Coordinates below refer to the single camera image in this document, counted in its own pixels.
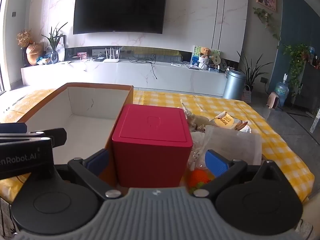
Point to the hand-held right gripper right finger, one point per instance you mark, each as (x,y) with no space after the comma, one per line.
(217,162)

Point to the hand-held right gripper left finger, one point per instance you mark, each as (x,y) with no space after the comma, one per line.
(97,161)

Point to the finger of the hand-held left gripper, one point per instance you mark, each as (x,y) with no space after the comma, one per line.
(57,136)
(12,128)

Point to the white plastic bag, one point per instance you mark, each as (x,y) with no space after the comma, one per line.
(232,142)

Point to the orange cardboard box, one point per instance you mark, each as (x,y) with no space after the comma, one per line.
(87,120)

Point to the yellow white snack bag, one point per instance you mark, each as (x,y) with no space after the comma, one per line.
(225,121)

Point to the orange crocheted toy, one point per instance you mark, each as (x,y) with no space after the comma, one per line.
(198,178)

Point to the crumpled clear plastic wrapper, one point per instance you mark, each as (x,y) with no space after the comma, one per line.
(197,120)

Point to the red square box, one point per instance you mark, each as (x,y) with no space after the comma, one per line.
(150,150)

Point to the yellow checked tablecloth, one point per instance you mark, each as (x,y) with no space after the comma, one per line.
(275,142)

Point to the white marble television cabinet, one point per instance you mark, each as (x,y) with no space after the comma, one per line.
(100,77)

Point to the woven basket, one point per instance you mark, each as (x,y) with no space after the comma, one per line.
(246,95)

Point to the blue snack bag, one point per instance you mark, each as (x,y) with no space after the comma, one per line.
(42,59)

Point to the brown acorn-shaped jar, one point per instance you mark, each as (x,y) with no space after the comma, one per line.
(33,55)

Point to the grey metal trash can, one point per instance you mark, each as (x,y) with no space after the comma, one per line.
(233,85)

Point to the green plant in glass vase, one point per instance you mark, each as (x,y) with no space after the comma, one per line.
(54,56)

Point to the pink space heater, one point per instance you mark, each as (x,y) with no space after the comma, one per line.
(273,100)

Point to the pink photo card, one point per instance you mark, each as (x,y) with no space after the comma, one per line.
(82,55)

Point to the glass sliding door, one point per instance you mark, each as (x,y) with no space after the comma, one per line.
(3,42)

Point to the black set-top box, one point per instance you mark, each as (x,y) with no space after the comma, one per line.
(99,59)

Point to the dried flower bunch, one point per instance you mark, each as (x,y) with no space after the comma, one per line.
(24,38)

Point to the white router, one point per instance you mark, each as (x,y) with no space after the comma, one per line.
(111,60)

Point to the blue water jug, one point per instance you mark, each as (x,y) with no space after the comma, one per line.
(281,91)

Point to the long-leaved potted plant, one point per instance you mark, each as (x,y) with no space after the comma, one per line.
(251,72)

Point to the white round hand fan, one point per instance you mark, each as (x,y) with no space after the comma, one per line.
(217,60)

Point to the white floor stand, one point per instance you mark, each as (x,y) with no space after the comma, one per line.
(315,121)

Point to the teddy bear in basket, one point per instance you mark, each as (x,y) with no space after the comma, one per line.
(205,53)

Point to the green printed card stand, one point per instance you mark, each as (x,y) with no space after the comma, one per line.
(196,55)

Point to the dark cabinet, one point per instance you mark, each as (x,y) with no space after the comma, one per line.
(311,90)

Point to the pothos plant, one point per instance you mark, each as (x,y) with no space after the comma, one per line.
(297,55)

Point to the hanging ivy plant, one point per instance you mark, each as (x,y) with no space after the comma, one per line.
(263,16)

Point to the black wall socket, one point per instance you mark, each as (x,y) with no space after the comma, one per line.
(264,80)

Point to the black wall television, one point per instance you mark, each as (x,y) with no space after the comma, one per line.
(120,7)

